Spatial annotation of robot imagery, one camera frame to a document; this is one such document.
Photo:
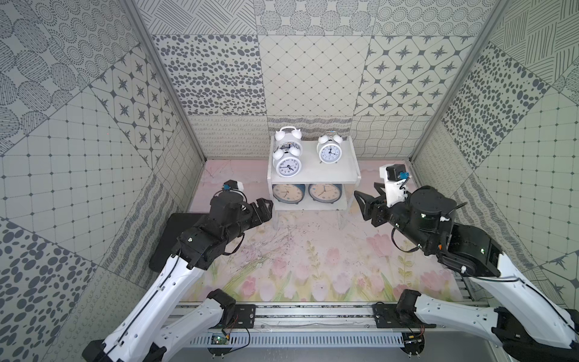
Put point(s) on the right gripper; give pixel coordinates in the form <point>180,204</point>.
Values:
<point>375,207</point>

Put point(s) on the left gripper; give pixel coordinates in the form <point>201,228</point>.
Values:
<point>252,212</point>

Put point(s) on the blue round alarm clock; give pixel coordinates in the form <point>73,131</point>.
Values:
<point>325,193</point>
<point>291,194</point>

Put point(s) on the white twin-bell alarm clock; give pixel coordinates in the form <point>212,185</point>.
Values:
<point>286,161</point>
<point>329,147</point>
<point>287,137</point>

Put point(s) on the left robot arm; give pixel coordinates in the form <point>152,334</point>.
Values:
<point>142,336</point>

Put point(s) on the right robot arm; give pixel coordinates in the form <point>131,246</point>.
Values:
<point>526,324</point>

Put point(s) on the white two-tier shelf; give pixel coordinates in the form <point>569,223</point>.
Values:
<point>345,172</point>

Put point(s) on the black pad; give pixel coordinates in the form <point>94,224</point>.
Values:
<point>176,224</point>

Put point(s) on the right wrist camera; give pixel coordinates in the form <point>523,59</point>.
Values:
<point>395,178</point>

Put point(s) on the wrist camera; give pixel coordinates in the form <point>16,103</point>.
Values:
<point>233,185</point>
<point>395,178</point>

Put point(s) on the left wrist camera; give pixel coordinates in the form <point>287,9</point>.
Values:
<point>233,185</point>

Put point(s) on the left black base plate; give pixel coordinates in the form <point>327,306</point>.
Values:
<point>238,317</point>

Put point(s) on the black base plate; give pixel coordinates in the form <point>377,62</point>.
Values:
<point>238,317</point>
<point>386,316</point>

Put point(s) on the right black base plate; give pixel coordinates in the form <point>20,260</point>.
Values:
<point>386,316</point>

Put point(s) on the aluminium mounting rail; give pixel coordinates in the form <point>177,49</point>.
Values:
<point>270,317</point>

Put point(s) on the perforated cable duct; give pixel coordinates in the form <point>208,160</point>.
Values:
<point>299,340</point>

